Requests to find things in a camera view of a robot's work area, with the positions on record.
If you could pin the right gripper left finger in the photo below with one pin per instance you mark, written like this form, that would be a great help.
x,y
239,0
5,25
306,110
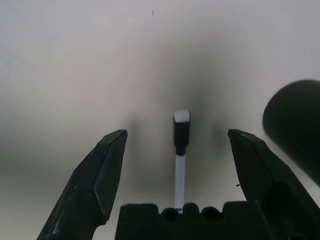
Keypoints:
x,y
95,180

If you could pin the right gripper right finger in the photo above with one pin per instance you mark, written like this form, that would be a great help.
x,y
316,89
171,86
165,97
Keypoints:
x,y
270,175

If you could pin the black-capped white marker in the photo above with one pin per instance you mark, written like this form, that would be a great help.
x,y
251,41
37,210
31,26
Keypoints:
x,y
181,135

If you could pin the black cup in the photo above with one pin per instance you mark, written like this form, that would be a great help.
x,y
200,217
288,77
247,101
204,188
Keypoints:
x,y
295,120

